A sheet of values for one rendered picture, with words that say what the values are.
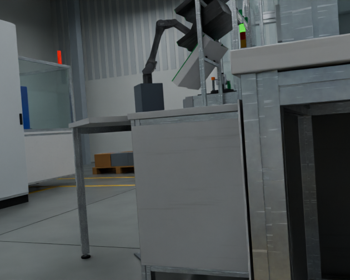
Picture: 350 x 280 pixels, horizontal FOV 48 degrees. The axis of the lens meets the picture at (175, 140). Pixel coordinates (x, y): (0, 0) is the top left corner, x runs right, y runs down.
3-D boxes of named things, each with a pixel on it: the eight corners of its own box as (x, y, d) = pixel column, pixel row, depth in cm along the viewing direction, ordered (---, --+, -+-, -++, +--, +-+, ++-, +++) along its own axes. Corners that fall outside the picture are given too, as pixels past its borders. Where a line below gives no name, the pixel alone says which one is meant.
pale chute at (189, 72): (177, 86, 198) (171, 80, 200) (190, 88, 209) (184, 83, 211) (210, 39, 187) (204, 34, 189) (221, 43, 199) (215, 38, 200)
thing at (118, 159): (92, 174, 810) (91, 154, 809) (113, 169, 884) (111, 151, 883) (145, 173, 764) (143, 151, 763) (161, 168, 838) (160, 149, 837)
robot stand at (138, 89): (135, 118, 246) (133, 86, 246) (156, 117, 252) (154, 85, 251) (143, 117, 233) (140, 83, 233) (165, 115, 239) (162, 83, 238)
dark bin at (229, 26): (188, 50, 211) (181, 39, 212) (199, 54, 222) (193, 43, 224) (230, 18, 198) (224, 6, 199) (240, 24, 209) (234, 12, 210)
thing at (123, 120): (68, 128, 253) (68, 124, 253) (195, 120, 288) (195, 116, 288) (89, 123, 188) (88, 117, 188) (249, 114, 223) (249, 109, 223)
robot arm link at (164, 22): (156, 24, 237) (166, 9, 237) (156, 28, 246) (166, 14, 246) (196, 51, 239) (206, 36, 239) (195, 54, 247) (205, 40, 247)
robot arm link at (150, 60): (157, 18, 238) (167, 20, 238) (157, 21, 245) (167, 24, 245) (144, 69, 238) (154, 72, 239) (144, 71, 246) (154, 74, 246)
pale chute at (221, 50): (187, 88, 212) (181, 83, 214) (198, 90, 223) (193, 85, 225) (218, 45, 201) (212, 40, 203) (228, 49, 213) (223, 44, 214)
